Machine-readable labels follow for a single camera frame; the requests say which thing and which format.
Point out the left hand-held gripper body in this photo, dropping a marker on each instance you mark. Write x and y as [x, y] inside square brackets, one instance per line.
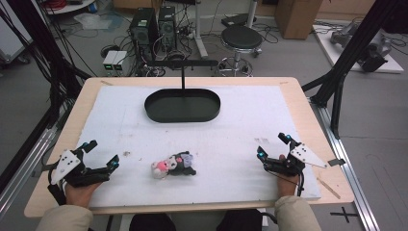
[67, 163]

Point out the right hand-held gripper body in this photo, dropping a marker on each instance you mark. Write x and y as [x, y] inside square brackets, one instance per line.
[304, 154]

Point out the black and pink plush toy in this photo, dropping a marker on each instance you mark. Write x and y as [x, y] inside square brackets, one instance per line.
[178, 164]

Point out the person's left hand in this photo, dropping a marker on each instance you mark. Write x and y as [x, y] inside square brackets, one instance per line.
[80, 194]

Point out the person's right hand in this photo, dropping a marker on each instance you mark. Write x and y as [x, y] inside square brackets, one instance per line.
[287, 186]

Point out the black tape piece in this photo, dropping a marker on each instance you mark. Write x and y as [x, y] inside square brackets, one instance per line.
[336, 162]

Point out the white foam board mat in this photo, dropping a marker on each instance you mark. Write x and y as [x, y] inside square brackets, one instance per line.
[224, 154]

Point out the thin wooden stick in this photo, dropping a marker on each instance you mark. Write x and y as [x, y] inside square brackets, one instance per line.
[328, 188]

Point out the person's legs dark pants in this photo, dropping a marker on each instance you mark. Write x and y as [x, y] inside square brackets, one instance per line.
[154, 223]

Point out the white power supply box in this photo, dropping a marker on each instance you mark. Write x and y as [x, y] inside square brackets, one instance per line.
[120, 61]
[109, 61]

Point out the black stand with oval tray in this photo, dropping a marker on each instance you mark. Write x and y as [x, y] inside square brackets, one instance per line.
[183, 107]

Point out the white floor platform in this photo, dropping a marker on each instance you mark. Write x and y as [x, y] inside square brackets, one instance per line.
[333, 51]

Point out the black round stool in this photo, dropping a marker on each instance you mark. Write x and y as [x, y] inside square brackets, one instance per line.
[241, 38]

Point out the brown cardboard box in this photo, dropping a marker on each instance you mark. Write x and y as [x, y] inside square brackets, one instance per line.
[296, 17]

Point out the grey robot device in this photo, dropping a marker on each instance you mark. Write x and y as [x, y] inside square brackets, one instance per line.
[375, 48]

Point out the flat black floor device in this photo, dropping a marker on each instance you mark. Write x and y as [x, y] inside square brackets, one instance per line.
[238, 20]

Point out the large black computer tower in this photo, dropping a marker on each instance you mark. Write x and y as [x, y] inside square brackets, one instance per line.
[143, 30]

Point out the white desk leg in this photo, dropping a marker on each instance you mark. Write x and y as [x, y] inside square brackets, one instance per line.
[200, 32]

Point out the white round table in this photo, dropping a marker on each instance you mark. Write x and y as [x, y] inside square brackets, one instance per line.
[69, 7]

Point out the slim black computer tower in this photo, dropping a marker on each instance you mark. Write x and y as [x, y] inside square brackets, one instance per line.
[167, 27]

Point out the aluminium rail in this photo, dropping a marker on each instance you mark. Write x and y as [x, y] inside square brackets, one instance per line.
[349, 166]
[22, 173]

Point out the black metal frame strut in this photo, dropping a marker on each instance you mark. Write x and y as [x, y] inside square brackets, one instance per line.
[352, 51]
[45, 51]

